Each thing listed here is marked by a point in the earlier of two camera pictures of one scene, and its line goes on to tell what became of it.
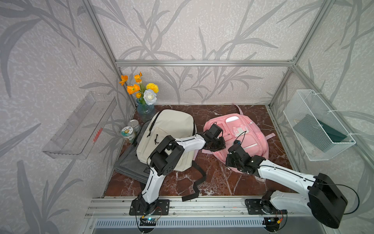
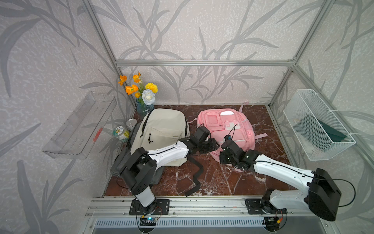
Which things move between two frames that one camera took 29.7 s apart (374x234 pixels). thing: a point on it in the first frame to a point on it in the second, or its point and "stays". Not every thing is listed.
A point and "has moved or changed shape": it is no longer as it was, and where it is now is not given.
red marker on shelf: [96, 137] stays
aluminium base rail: [191, 207] stays
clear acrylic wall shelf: [78, 134] stays
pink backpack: [221, 130] has moved or changed shape
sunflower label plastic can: [128, 132] to [120, 132]
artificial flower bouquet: [146, 95] stays
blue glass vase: [144, 108] stays
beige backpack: [178, 124] has moved or changed shape
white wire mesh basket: [318, 133] stays
